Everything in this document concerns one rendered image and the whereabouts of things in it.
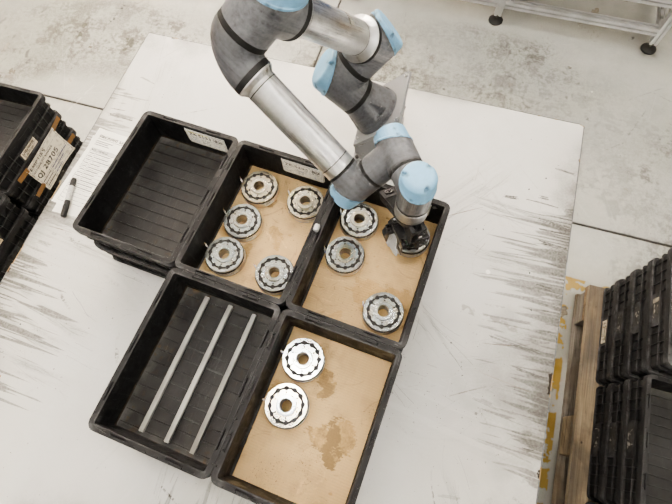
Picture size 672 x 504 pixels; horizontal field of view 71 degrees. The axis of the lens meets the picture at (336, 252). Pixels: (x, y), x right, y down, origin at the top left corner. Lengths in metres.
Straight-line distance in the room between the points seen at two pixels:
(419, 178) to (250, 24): 0.43
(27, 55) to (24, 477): 2.45
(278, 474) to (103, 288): 0.75
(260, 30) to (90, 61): 2.25
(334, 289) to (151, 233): 0.54
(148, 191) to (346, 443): 0.88
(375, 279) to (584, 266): 1.33
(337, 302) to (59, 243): 0.90
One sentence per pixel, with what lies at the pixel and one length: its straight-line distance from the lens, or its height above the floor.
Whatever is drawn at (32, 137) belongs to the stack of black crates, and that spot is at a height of 0.52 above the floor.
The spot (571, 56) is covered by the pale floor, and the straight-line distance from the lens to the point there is 3.05.
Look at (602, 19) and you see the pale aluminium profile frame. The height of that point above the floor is 0.14.
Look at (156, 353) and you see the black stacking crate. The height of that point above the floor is 0.83.
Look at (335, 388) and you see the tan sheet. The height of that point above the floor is 0.83.
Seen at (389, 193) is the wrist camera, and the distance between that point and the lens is 1.15.
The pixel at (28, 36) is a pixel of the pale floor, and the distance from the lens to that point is 3.50.
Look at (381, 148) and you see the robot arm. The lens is 1.01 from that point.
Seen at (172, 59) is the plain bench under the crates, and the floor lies 0.70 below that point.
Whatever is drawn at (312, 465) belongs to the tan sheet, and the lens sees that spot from 1.17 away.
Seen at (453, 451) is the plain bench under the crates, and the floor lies 0.70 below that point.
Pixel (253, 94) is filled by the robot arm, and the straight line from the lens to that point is 1.04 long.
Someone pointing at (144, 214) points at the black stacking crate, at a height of 0.83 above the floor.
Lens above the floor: 2.00
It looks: 68 degrees down
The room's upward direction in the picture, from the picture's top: 5 degrees counter-clockwise
